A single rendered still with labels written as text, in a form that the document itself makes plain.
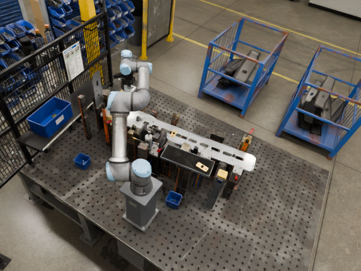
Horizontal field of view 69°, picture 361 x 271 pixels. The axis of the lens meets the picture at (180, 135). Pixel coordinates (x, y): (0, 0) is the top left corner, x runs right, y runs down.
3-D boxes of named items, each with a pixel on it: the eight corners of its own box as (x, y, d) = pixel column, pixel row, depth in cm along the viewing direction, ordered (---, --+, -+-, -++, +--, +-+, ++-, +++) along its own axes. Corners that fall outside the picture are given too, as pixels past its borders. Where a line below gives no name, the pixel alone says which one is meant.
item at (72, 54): (84, 70, 245) (79, 39, 223) (69, 83, 230) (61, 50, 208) (82, 70, 246) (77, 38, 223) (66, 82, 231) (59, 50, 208)
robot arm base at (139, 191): (143, 200, 167) (144, 192, 160) (124, 189, 171) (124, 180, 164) (157, 184, 176) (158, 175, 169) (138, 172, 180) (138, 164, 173)
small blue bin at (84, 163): (92, 163, 229) (91, 156, 223) (85, 171, 223) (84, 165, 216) (81, 158, 231) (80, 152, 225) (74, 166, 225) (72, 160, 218)
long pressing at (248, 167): (257, 154, 220) (258, 153, 219) (252, 175, 205) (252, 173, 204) (112, 101, 244) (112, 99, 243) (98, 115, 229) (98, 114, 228)
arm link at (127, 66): (136, 66, 178) (136, 58, 186) (118, 65, 177) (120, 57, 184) (136, 76, 184) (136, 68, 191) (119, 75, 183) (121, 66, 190)
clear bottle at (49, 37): (58, 48, 214) (52, 24, 199) (53, 52, 210) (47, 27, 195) (52, 46, 215) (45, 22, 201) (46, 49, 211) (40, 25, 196)
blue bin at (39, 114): (73, 114, 221) (71, 102, 211) (48, 138, 200) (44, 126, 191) (57, 108, 224) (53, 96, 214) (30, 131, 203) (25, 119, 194)
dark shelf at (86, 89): (108, 88, 254) (108, 86, 252) (41, 152, 194) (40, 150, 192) (89, 81, 258) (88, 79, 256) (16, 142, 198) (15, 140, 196)
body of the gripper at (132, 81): (130, 88, 203) (130, 75, 194) (120, 84, 205) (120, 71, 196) (135, 83, 208) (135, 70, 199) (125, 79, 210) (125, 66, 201)
